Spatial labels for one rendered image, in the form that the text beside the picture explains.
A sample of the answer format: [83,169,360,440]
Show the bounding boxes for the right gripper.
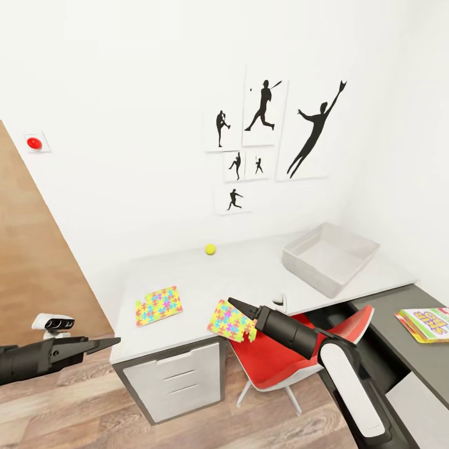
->
[228,297,300,349]

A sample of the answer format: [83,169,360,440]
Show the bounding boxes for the tennis ball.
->
[205,244,216,255]

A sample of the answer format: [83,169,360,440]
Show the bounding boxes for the toy box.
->
[283,223,379,299]

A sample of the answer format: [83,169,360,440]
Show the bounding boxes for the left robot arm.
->
[0,314,121,386]

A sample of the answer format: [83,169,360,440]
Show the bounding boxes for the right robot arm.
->
[228,292,420,449]

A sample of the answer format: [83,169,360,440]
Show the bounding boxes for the jigsaw puzzle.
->
[135,286,183,328]
[206,299,257,342]

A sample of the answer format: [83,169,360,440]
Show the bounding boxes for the board game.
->
[395,308,449,343]

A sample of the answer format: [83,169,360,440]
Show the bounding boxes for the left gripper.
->
[12,336,121,382]

